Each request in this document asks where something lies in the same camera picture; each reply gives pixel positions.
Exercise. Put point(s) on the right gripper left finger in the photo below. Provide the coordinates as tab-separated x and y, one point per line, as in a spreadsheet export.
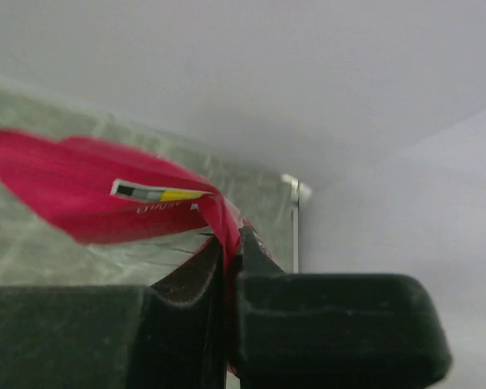
166	335

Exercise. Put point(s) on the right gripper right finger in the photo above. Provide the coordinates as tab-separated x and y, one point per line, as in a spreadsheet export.
327	330

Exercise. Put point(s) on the pink snack bag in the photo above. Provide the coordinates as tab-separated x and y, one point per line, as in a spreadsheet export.
104	193

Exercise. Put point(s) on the aluminium rail frame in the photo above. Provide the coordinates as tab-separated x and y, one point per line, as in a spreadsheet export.
300	195

